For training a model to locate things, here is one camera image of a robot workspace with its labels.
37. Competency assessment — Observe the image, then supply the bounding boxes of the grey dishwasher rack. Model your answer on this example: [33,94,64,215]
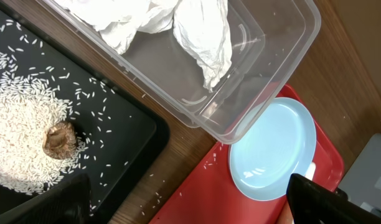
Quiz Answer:
[338,134,381,218]

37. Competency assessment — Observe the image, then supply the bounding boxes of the white plastic spoon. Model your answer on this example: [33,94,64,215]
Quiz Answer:
[305,162,316,180]

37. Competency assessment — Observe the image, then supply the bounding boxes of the white paper napkin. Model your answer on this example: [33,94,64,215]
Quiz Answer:
[56,0,232,91]

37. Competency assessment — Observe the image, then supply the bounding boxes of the black waste tray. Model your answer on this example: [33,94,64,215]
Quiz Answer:
[0,2,169,223]

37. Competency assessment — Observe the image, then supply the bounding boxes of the white rice grains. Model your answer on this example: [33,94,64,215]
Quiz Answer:
[0,18,131,215]

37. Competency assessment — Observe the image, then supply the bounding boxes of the clear plastic waste bin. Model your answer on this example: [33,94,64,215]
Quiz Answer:
[41,0,321,144]

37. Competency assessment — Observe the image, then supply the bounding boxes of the brown food scrap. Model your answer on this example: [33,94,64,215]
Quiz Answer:
[42,121,77,160]

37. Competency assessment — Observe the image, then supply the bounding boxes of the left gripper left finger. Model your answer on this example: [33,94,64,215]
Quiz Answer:
[0,174,91,224]

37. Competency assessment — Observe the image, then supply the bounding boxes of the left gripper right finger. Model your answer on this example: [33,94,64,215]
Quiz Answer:
[286,174,381,224]

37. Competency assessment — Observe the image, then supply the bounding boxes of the large light blue plate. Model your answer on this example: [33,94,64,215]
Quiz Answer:
[228,97,317,201]

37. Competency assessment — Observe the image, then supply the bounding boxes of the red serving tray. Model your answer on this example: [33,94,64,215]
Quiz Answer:
[148,83,346,224]

